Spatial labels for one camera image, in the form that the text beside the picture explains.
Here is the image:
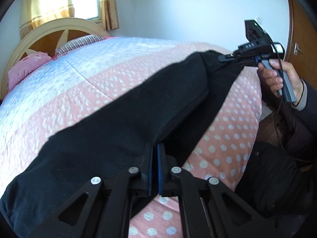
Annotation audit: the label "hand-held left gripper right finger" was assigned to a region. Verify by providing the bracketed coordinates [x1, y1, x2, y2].
[157, 142, 285, 238]

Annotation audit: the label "striped pillow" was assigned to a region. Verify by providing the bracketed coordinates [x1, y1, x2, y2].
[55, 35, 106, 57]

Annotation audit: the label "person's right hand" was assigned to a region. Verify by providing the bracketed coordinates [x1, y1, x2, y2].
[258, 59, 304, 105]

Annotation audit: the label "pink blue polka dot quilt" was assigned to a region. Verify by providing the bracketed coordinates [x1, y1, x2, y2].
[0, 37, 263, 238]

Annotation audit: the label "brown wooden door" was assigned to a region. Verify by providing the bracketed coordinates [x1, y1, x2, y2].
[285, 0, 317, 90]

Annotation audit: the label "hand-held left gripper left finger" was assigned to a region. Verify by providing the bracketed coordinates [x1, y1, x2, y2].
[28, 142, 154, 238]

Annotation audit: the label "narrow yellow curtain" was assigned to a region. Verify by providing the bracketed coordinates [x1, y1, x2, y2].
[99, 0, 120, 31]

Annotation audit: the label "person's black jacket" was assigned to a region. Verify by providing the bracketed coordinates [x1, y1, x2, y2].
[235, 111, 317, 219]

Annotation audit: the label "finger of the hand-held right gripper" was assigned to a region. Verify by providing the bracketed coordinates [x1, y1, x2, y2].
[218, 54, 243, 64]

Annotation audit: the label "person's right forearm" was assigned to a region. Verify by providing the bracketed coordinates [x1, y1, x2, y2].
[292, 79, 317, 113]

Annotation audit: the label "dark patterned cloth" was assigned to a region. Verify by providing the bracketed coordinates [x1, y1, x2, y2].
[259, 109, 298, 147]

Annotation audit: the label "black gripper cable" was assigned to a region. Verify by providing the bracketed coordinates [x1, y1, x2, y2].
[270, 41, 315, 165]

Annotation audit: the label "wide yellow curtain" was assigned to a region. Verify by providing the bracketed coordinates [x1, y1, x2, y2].
[20, 0, 76, 40]

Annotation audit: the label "pink pillow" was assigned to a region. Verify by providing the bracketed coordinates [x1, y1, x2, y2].
[7, 52, 52, 91]

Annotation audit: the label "cream wooden headboard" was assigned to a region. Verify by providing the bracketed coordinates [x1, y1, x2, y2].
[1, 17, 112, 95]

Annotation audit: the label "black pants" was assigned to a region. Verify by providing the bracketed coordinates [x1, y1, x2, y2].
[0, 50, 244, 238]

